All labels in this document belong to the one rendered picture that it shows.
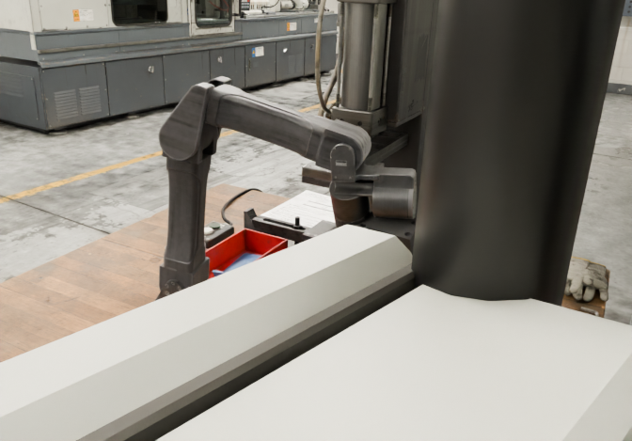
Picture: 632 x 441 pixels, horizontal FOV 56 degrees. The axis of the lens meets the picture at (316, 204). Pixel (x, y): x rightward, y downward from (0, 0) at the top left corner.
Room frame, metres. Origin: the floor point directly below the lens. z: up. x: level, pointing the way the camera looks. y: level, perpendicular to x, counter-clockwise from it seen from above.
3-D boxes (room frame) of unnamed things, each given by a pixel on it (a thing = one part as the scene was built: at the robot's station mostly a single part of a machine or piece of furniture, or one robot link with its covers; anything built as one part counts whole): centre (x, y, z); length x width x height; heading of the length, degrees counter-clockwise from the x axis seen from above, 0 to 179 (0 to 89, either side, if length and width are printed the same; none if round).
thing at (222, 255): (1.14, 0.17, 0.93); 0.25 x 0.12 x 0.06; 153
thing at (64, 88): (8.04, 1.56, 0.49); 5.51 x 1.02 x 0.97; 149
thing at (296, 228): (1.28, 0.08, 0.95); 0.15 x 0.03 x 0.10; 63
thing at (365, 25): (1.20, -0.08, 1.37); 0.11 x 0.09 x 0.30; 63
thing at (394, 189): (0.83, -0.09, 1.24); 0.12 x 0.09 x 0.12; 76
